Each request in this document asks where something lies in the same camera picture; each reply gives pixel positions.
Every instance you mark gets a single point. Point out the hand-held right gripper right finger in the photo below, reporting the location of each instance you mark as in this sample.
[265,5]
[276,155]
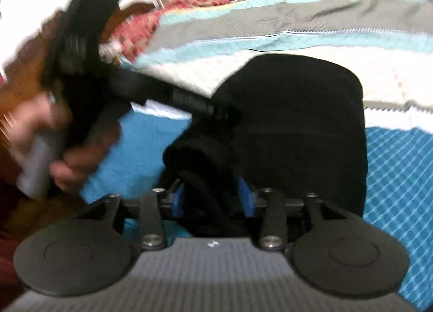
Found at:
[245,198]

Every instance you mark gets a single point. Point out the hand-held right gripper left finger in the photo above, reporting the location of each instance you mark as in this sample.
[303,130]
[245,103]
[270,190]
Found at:
[179,201]

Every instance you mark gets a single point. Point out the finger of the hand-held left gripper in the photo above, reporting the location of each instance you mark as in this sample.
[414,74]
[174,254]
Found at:
[176,95]

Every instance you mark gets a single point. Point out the black pants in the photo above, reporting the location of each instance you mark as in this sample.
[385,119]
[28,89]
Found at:
[297,112]

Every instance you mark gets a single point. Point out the person's left hand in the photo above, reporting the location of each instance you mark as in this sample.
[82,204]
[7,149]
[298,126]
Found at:
[81,163]

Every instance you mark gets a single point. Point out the brown wooden headboard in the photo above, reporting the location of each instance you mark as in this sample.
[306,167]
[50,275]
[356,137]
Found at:
[132,14]

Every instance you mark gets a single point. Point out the quilted patchwork blanket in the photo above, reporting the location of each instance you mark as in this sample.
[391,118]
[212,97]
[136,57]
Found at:
[389,72]

